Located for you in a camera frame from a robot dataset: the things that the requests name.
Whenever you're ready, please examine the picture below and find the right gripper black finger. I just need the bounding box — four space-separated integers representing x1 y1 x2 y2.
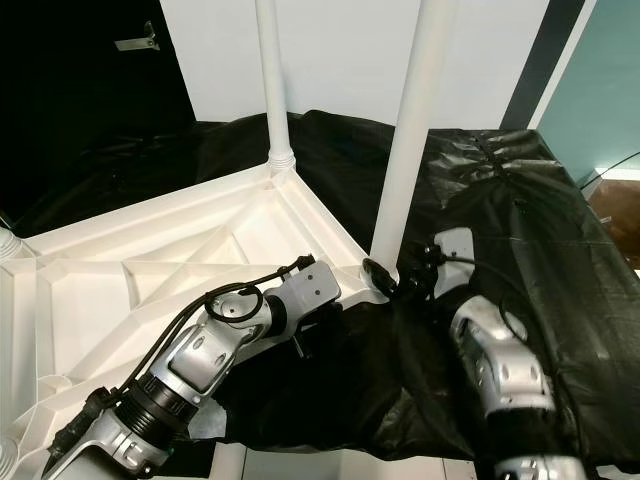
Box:
363 258 402 299

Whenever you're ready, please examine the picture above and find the black plastic table cover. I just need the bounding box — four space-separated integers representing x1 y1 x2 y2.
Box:
0 110 640 466

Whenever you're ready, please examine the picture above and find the brown wooden cabinet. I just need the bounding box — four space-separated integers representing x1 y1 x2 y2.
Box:
590 175 640 266

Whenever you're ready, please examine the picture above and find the green glass panel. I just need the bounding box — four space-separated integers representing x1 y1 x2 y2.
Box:
535 0 640 186

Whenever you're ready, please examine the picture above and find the black door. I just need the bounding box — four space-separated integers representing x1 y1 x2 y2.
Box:
0 0 196 226

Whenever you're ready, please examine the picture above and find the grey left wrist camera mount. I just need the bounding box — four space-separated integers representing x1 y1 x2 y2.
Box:
275 262 341 323

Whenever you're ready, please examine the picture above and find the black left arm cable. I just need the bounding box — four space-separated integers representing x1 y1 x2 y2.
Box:
50 255 313 471

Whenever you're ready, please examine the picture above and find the black frame post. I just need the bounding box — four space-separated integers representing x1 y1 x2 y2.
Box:
500 0 591 131

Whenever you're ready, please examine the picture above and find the silver door handle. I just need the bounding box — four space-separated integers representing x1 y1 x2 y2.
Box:
115 22 164 51

